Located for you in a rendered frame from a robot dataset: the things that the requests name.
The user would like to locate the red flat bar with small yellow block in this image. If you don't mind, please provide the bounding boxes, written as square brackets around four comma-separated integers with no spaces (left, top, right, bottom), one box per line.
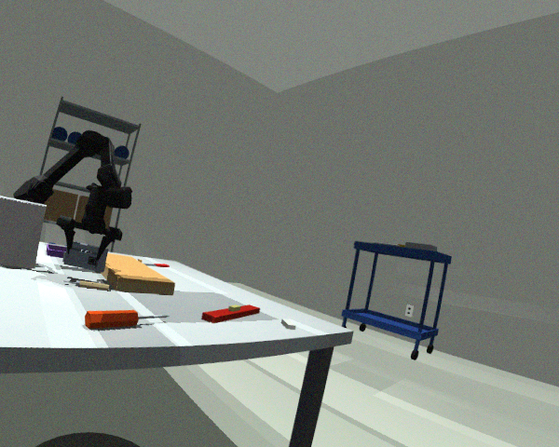
[201,305,260,324]

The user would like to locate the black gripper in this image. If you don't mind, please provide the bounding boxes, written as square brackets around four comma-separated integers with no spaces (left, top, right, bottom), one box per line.
[56,202,123,260]

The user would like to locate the purple open tray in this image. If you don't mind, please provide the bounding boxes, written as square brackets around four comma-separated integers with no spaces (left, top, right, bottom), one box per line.
[47,245,67,258]

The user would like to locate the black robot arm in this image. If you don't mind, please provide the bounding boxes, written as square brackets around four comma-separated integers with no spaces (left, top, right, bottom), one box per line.
[13,130,132,209]

